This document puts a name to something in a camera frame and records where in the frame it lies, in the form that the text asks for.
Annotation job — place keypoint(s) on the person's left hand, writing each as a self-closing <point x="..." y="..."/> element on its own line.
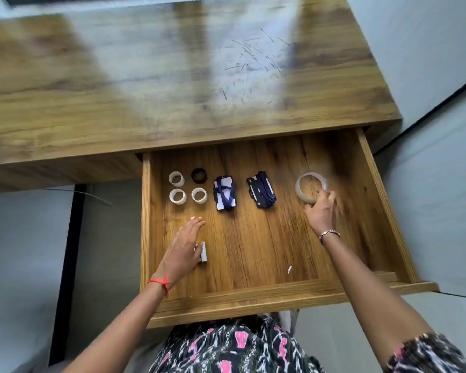
<point x="178" y="254"/>

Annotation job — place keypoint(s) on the person's right hand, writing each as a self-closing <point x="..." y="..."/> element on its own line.
<point x="323" y="218"/>

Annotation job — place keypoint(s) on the person's right thumb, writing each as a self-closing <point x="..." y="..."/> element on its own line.
<point x="310" y="208"/>

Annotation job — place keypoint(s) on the person's left thumb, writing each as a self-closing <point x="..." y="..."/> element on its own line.
<point x="197" y="250"/>

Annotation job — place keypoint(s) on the large clear tape roll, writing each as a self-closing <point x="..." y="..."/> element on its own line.
<point x="299" y="190"/>

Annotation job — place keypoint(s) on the person's left forearm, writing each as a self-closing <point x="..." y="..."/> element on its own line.
<point x="128" y="326"/>

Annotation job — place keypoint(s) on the person's right forearm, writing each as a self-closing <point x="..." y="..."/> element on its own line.
<point x="365" y="291"/>

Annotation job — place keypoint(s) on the small white box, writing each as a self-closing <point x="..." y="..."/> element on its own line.
<point x="204" y="253"/>

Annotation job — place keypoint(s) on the wooden desk drawer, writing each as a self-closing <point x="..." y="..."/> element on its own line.
<point x="248" y="236"/>

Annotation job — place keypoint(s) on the small white tape roll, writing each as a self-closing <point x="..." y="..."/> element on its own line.
<point x="176" y="179"/>
<point x="199" y="195"/>
<point x="177" y="196"/>

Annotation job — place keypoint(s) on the small black tape roll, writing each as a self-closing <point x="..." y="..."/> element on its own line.
<point x="199" y="175"/>

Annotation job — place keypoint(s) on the black pink patterned garment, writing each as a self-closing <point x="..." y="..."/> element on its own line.
<point x="233" y="345"/>

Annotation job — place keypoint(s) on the black metal desk leg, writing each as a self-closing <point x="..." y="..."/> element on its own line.
<point x="68" y="275"/>

